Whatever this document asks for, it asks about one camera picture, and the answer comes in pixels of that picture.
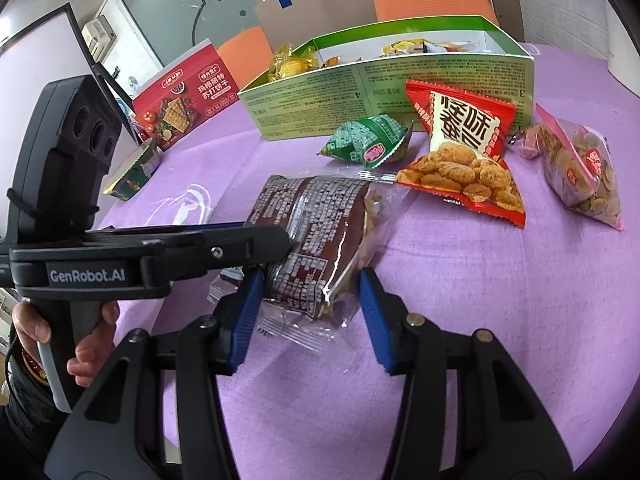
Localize whiteboard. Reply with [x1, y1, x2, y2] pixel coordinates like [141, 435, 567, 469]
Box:
[0, 2, 140, 161]

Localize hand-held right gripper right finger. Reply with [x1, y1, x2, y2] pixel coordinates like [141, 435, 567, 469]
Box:
[357, 266, 573, 480]

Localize orange chair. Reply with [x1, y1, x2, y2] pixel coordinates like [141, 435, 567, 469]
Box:
[374, 0, 501, 26]
[217, 26, 276, 88]

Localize large brown snack packet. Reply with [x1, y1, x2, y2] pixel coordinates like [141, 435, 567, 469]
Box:
[215, 172, 388, 357]

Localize green snack packet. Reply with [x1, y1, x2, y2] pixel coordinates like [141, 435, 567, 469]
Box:
[319, 114, 414, 169]

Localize clear snack packet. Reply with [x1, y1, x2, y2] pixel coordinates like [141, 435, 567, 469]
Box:
[425, 39, 483, 54]

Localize green tin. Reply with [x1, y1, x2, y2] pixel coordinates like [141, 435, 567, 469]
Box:
[102, 139, 162, 202]

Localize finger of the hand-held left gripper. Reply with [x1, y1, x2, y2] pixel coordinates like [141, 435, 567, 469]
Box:
[144, 224, 292, 285]
[84, 220, 249, 243]

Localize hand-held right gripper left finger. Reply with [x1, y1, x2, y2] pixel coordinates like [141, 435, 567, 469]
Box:
[44, 269, 266, 480]

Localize yellow snack packet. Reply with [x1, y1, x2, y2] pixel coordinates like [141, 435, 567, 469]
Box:
[381, 40, 427, 57]

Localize air conditioner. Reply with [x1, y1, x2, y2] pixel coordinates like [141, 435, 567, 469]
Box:
[81, 15, 118, 61]

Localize green cardboard box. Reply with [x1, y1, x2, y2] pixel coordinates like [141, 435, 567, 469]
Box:
[237, 15, 536, 142]

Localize person's left forearm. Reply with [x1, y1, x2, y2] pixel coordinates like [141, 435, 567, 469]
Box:
[0, 335, 76, 461]

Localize red cracker box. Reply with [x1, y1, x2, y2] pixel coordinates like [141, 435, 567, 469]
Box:
[131, 39, 238, 153]

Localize red fried snack packet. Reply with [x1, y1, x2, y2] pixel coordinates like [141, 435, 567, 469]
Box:
[395, 79, 527, 231]

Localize brown paper bag blue handles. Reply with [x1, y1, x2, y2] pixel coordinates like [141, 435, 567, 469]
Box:
[255, 0, 378, 53]

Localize person's left hand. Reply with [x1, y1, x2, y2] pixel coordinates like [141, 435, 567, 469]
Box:
[10, 302, 121, 389]

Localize white cylindrical container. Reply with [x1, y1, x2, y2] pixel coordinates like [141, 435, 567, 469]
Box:
[606, 5, 640, 93]

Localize pink coin biscuit packet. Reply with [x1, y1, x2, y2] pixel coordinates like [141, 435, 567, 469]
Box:
[535, 104, 627, 232]

